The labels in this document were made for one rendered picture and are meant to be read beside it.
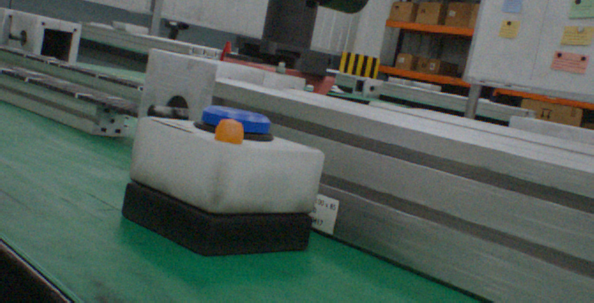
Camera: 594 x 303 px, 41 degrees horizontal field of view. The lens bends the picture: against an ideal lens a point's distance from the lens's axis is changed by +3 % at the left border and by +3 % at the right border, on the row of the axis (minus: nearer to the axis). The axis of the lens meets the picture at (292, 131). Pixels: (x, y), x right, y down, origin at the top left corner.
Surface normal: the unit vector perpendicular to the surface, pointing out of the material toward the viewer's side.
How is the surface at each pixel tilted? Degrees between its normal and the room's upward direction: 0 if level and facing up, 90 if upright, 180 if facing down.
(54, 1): 90
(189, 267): 0
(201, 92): 90
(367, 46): 90
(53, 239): 0
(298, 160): 90
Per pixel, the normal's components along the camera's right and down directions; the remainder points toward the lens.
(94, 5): 0.62, 0.19
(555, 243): -0.69, -0.07
